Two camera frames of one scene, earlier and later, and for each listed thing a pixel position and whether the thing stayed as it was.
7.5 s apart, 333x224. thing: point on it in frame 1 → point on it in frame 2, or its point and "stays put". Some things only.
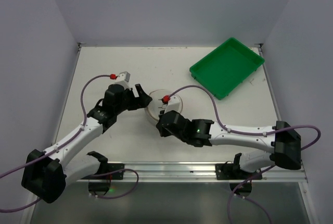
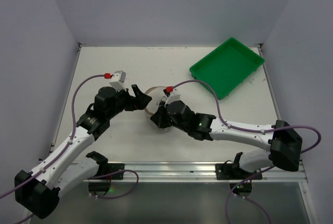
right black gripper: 163,124 → 163,116
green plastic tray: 222,69 stays put
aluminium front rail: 175,172 stays put
